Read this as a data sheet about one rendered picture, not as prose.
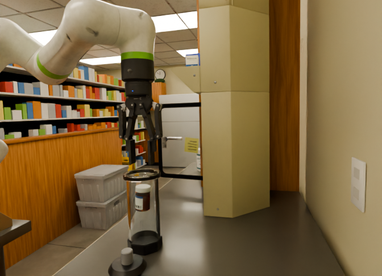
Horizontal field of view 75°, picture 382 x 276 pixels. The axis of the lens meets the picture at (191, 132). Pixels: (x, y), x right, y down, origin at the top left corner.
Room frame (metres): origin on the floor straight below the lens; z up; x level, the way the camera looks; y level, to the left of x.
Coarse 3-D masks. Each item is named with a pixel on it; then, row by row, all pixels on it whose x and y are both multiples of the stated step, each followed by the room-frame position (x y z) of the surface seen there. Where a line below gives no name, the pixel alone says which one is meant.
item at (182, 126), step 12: (168, 108) 1.32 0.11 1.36; (180, 108) 1.30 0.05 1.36; (192, 108) 1.27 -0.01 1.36; (168, 120) 1.32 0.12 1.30; (180, 120) 1.30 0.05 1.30; (192, 120) 1.27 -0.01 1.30; (168, 132) 1.32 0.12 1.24; (180, 132) 1.30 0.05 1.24; (192, 132) 1.27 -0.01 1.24; (168, 144) 1.32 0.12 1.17; (180, 144) 1.30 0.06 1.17; (192, 144) 1.27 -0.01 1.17; (168, 156) 1.33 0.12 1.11; (180, 156) 1.30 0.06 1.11; (192, 156) 1.27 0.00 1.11; (168, 168) 1.33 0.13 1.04; (180, 168) 1.30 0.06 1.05; (192, 168) 1.27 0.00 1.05
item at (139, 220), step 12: (156, 180) 0.71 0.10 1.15; (132, 192) 0.68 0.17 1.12; (144, 192) 0.68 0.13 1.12; (156, 192) 0.70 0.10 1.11; (132, 204) 0.68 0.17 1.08; (144, 204) 0.68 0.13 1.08; (156, 204) 0.70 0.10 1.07; (132, 216) 0.68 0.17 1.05; (144, 216) 0.68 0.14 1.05; (156, 216) 0.70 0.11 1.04; (132, 228) 0.68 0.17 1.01; (144, 228) 0.68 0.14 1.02; (156, 228) 0.70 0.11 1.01; (132, 240) 0.68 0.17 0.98; (144, 240) 0.68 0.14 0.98; (156, 240) 0.70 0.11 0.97
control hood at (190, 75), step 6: (186, 66) 0.95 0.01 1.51; (192, 66) 0.94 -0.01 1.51; (198, 66) 0.93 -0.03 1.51; (174, 72) 0.96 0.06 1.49; (180, 72) 0.95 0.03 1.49; (186, 72) 0.95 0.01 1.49; (192, 72) 0.94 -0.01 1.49; (198, 72) 0.93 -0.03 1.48; (180, 78) 0.95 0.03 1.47; (186, 78) 0.95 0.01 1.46; (192, 78) 0.94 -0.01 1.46; (198, 78) 0.93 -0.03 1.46; (186, 84) 0.95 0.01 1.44; (192, 84) 0.94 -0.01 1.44; (198, 84) 0.93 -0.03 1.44; (192, 90) 0.94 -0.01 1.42; (198, 90) 0.93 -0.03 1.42
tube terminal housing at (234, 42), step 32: (224, 32) 0.91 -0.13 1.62; (256, 32) 0.97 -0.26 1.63; (224, 64) 0.91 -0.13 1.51; (256, 64) 0.97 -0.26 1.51; (224, 96) 0.91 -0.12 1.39; (256, 96) 0.97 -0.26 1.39; (224, 128) 0.91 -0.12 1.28; (256, 128) 0.97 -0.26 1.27; (224, 160) 0.91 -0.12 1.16; (256, 160) 0.97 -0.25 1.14; (224, 192) 0.91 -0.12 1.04; (256, 192) 0.97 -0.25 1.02
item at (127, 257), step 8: (128, 248) 0.59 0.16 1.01; (120, 256) 0.61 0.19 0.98; (128, 256) 0.57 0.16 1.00; (136, 256) 0.61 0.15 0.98; (112, 264) 0.58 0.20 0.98; (120, 264) 0.58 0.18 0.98; (128, 264) 0.57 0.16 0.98; (136, 264) 0.57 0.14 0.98; (144, 264) 0.59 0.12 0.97; (112, 272) 0.56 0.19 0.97; (120, 272) 0.55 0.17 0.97; (128, 272) 0.55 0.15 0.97; (136, 272) 0.55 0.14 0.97
